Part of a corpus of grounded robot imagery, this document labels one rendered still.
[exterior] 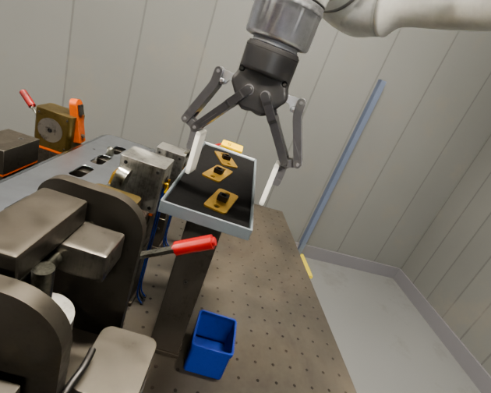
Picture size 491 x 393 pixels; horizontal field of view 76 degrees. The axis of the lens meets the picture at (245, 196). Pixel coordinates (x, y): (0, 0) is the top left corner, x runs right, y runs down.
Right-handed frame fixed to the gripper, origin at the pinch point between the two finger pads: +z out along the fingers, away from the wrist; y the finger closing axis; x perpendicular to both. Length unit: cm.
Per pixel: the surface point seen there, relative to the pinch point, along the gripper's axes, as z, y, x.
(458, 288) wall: 81, -164, -187
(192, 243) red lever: 5.8, -0.5, 12.1
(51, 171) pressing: 20.3, 42.3, -12.5
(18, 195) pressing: 20.3, 38.2, 0.2
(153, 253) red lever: 9.2, 4.1, 12.7
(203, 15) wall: -31, 77, -164
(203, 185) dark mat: 4.2, 4.4, -3.1
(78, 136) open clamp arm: 20, 54, -35
